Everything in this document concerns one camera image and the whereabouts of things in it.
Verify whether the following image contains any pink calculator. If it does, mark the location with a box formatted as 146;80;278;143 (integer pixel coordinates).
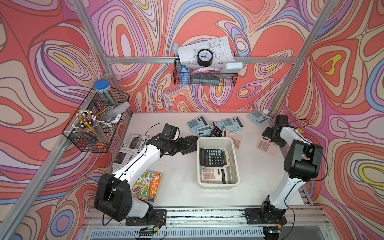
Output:
201;168;228;184
256;137;279;157

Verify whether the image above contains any black wire basket left wall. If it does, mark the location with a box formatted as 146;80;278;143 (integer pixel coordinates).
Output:
62;89;120;153

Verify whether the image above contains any black wire basket wall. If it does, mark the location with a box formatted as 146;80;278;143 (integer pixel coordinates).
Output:
173;55;239;87
62;89;120;153

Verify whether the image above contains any blue calculator far corner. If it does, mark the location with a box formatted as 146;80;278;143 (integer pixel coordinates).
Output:
247;111;270;124

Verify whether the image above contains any colourful children's book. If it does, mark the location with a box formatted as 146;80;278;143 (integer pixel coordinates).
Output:
131;171;163;202

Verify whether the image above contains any black wire basket back wall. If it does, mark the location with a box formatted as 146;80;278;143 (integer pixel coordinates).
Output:
173;55;239;87

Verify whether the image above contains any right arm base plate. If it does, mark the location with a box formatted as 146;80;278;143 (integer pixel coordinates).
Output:
243;208;287;226

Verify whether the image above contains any blue lid pencil jar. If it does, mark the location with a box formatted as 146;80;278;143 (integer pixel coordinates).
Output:
94;79;118;107

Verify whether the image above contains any white box in basket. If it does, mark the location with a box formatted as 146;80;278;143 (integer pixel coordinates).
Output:
221;62;243;74

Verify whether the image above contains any black round clock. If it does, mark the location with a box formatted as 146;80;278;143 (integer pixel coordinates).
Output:
197;49;214;67

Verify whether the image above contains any black calculator under pile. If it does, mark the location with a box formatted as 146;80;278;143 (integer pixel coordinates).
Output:
209;126;223;138

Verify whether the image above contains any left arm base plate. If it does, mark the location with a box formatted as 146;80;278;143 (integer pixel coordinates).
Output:
126;209;167;226

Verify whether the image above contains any white paper drawing sheet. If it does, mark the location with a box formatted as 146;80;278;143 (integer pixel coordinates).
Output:
178;37;235;68

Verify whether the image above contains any cream plastic storage box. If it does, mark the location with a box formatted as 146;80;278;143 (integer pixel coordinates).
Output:
197;137;241;190

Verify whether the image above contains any blue calculator back middle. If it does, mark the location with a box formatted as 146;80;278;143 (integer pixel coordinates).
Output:
222;117;245;132

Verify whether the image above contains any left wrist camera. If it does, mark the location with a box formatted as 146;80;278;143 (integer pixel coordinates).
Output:
161;124;180;142

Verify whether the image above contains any black calculator face up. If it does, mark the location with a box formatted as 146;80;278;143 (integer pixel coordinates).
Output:
199;148;225;168

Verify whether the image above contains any blue calculator back left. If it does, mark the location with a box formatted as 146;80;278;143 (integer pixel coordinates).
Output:
187;115;209;134

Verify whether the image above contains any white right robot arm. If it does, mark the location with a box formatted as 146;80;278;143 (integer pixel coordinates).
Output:
261;126;323;222

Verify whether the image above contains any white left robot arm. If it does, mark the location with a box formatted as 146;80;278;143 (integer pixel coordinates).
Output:
94;134;198;222

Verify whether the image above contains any clear cup of pencils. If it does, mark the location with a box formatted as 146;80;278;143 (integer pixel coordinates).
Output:
72;110;108;145

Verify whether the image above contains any grey stapler in basket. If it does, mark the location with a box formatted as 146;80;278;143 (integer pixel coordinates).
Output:
99;102;130;124

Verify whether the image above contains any newspaper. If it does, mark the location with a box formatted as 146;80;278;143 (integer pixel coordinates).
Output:
112;134;146;173

